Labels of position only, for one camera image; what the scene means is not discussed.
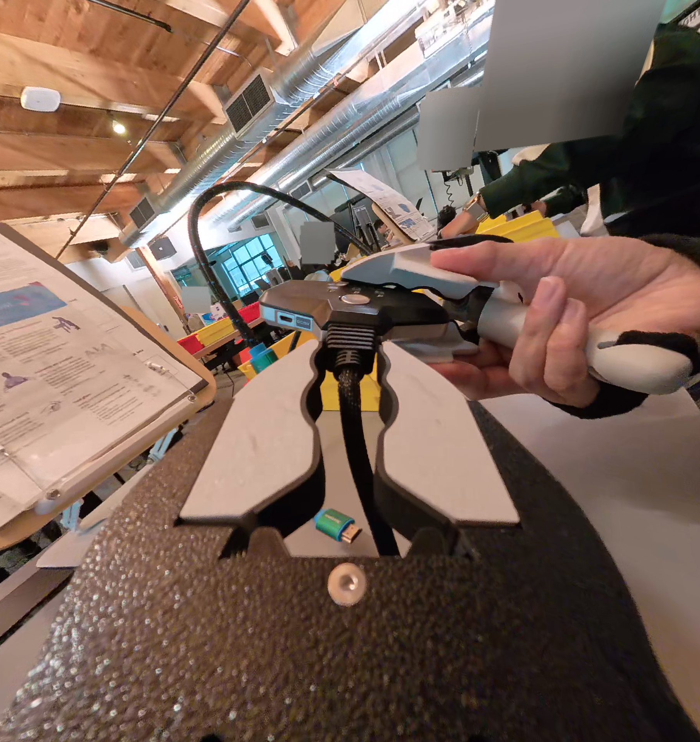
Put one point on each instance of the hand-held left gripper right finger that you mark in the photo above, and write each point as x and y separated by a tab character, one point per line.
442	458

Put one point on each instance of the red plastic bin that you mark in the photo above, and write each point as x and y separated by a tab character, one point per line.
189	344

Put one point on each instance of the person's right hand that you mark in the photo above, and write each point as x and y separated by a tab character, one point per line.
628	290

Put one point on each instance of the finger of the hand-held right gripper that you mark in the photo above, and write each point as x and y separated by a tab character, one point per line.
442	348
402	269

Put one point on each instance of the yellow plastic bin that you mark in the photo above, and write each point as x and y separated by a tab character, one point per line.
524	226
222	327
332	394

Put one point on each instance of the white ceiling access point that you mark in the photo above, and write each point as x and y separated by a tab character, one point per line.
40	98

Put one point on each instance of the metal vent box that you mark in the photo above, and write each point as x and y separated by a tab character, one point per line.
248	104

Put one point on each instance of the black hdmi switch box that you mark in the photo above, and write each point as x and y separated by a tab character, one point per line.
385	316

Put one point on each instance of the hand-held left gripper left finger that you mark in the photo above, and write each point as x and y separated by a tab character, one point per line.
257	446

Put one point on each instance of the black ceiling speaker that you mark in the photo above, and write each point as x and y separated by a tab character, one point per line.
163	247

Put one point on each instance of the silver spiral air duct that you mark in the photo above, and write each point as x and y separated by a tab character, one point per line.
327	52

